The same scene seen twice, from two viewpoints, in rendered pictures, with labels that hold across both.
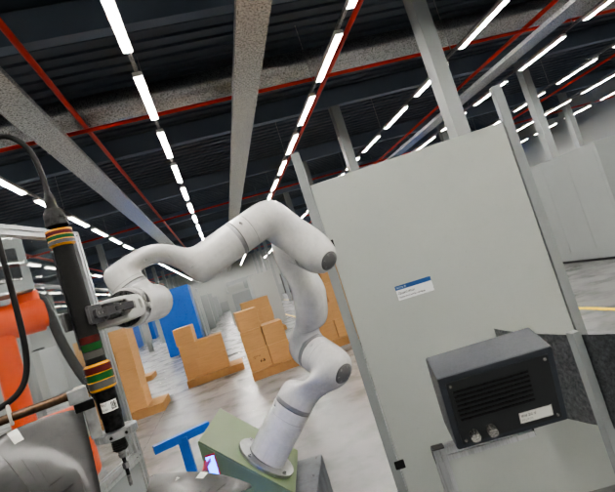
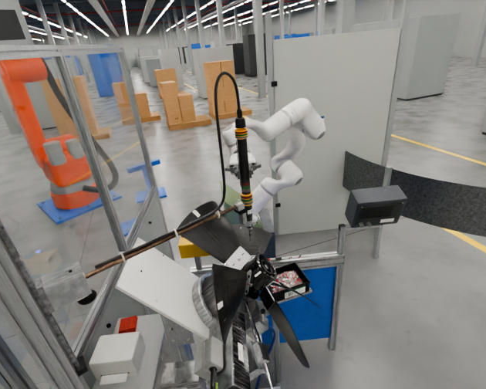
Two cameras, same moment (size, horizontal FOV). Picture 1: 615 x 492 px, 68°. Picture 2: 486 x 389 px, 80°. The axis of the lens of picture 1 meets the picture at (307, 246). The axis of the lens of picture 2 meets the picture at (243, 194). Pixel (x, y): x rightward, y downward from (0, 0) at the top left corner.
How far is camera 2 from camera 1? 70 cm
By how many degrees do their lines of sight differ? 31
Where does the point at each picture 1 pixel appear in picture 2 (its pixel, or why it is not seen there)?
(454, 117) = not seen: outside the picture
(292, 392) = (271, 185)
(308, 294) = (299, 144)
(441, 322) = (321, 142)
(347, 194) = (293, 52)
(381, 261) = not seen: hidden behind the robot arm
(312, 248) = (317, 129)
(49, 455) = (214, 224)
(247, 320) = (169, 90)
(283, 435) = (261, 203)
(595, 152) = (417, 25)
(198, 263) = (270, 133)
